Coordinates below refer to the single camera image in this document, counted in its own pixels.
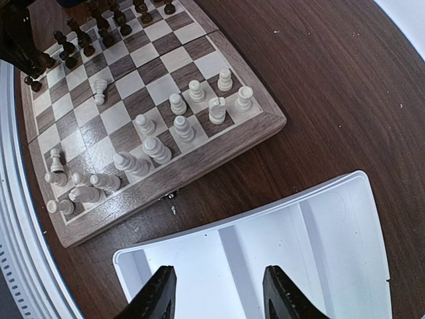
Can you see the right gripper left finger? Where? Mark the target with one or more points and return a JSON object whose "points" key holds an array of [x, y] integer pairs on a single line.
{"points": [[157, 297]]}

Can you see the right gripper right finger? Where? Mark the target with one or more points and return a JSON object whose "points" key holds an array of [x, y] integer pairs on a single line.
{"points": [[283, 299]]}

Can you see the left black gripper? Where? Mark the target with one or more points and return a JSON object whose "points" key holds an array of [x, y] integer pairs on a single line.
{"points": [[17, 43]]}

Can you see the dark brown chess piece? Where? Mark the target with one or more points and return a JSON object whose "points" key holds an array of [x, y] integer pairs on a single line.
{"points": [[68, 49], [169, 7], [101, 23], [33, 84], [119, 18]]}

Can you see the white plastic compartment tray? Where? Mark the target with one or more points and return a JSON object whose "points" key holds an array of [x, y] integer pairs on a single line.
{"points": [[327, 239]]}

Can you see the white pawn mid board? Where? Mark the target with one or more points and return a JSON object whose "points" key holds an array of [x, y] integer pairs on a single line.
{"points": [[100, 86]]}

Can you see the wooden chess board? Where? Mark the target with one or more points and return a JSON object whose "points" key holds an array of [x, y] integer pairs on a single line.
{"points": [[173, 50]]}

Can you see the row of white chess pieces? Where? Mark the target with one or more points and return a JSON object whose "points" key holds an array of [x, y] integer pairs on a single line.
{"points": [[107, 149]]}

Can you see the dark bishop piece in tray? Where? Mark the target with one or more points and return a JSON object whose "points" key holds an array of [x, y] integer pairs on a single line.
{"points": [[84, 39]]}

